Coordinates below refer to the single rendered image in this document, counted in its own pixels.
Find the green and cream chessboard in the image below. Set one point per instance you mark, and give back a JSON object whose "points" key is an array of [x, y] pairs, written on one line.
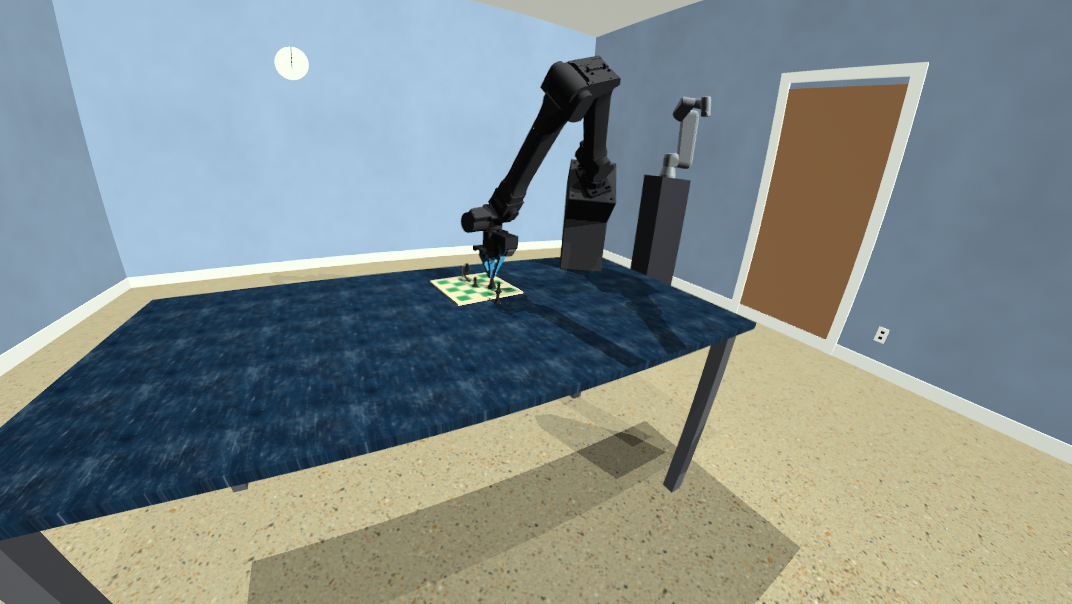
{"points": [[461, 292]]}

